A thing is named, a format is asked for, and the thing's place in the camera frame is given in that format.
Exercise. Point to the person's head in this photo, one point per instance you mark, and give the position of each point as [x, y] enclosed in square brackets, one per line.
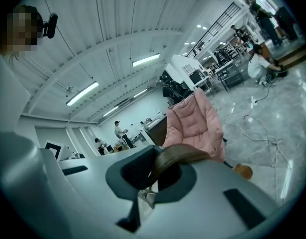
[21, 34]

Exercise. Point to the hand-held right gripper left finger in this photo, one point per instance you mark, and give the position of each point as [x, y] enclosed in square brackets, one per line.
[93, 183]

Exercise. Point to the person's white shirt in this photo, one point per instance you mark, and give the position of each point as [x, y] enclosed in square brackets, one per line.
[8, 96]

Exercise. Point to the long ceiling light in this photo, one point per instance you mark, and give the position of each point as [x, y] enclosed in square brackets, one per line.
[145, 60]
[82, 93]
[110, 111]
[140, 93]

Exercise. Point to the pink padded seat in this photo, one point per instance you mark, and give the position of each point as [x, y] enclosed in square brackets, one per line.
[192, 123]

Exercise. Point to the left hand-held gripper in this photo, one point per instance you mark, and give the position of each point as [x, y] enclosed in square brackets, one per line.
[21, 163]

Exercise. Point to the orange fuzzy object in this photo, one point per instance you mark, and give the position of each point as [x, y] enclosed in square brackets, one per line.
[243, 171]

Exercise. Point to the black head-mounted camera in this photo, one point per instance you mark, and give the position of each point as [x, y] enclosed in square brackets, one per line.
[51, 25]

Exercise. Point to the brown leather backpack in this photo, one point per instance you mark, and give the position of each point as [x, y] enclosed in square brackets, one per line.
[175, 155]

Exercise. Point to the white power strip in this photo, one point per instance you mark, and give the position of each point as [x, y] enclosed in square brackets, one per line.
[254, 101]

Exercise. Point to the black monitor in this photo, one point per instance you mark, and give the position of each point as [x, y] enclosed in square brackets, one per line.
[196, 76]

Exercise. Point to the dark brown counter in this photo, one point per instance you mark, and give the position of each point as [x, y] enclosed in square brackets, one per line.
[157, 131]

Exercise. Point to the black metal railing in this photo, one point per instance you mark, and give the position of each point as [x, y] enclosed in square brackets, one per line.
[218, 24]

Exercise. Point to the white cabinet unit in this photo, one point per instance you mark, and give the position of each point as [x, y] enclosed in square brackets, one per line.
[180, 63]

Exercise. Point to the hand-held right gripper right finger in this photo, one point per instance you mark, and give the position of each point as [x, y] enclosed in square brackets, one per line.
[205, 215]

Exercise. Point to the black metal frame table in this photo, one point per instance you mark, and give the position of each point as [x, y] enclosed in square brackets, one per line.
[232, 77]

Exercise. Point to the wooden platform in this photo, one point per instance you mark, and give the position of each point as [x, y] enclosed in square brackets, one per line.
[292, 55]

